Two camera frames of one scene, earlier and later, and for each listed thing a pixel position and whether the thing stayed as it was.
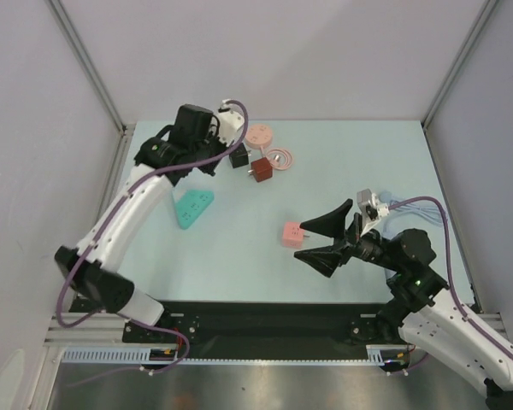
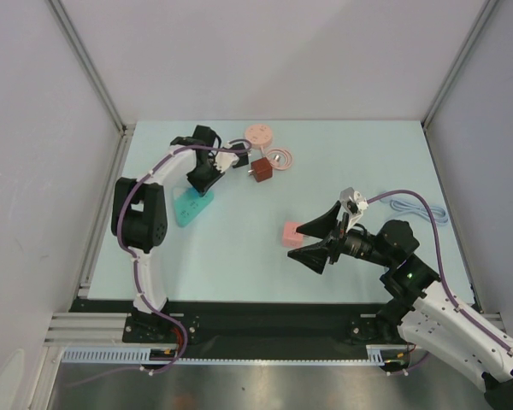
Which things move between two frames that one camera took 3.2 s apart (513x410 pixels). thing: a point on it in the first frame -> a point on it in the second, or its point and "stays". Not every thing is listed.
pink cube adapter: x=293 y=235 stays
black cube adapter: x=238 y=156 stays
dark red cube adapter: x=262 y=169 stays
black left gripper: x=209 y=166 -> x=203 y=187
